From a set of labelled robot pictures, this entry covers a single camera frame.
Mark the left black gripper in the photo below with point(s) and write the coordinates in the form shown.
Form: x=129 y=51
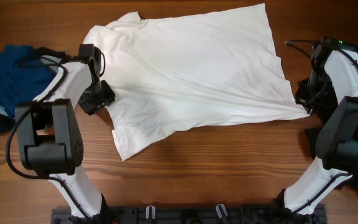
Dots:
x=108 y=97

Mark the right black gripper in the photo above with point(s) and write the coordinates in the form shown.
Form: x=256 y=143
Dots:
x=301 y=98

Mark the white t-shirt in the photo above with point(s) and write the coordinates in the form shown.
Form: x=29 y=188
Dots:
x=178 y=73

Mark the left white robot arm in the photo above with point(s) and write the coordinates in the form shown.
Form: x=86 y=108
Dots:
x=50 y=142

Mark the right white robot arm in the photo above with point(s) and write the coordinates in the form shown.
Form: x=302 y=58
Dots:
x=339 y=61

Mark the blue folded garment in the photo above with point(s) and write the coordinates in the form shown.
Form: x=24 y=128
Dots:
x=23 y=76

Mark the black garment with logo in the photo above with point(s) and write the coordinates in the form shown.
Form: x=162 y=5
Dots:
x=336 y=142

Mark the black folded garment left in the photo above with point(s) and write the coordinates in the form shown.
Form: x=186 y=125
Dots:
x=7 y=123

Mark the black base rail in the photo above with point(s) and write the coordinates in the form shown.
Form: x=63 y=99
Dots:
x=257 y=213

